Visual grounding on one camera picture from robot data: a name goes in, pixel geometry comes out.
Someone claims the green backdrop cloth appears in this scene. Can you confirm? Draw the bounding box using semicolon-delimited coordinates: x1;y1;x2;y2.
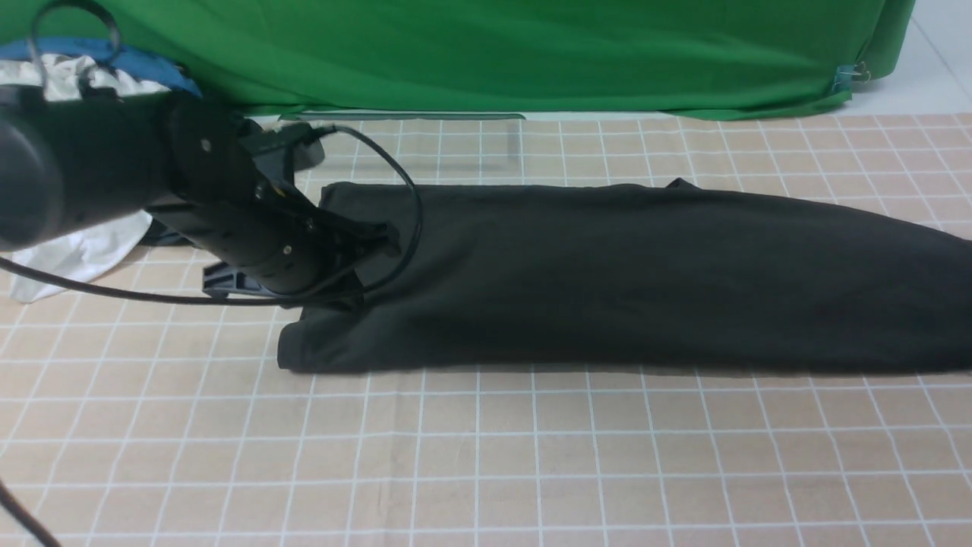
0;0;918;122

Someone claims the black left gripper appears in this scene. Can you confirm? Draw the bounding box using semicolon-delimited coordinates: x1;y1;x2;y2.
148;182;402;308

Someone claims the blue crumpled garment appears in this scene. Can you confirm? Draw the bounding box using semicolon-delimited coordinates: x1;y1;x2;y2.
1;36;204;103

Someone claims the beige checkered tablecloth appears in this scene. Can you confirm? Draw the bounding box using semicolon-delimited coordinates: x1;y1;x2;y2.
1;113;971;546

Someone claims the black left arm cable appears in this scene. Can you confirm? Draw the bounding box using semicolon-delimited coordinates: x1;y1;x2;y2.
0;0;424;547

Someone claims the binder clip on backdrop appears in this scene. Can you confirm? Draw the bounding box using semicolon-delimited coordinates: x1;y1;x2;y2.
831;62;872;93

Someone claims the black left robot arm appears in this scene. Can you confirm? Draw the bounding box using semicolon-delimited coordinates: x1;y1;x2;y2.
1;86;424;308

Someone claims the white crumpled shirt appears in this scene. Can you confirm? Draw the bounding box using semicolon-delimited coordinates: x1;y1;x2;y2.
2;82;169;283

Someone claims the dark gray long-sleeve shirt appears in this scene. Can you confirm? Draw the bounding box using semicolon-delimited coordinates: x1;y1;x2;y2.
277;180;971;375

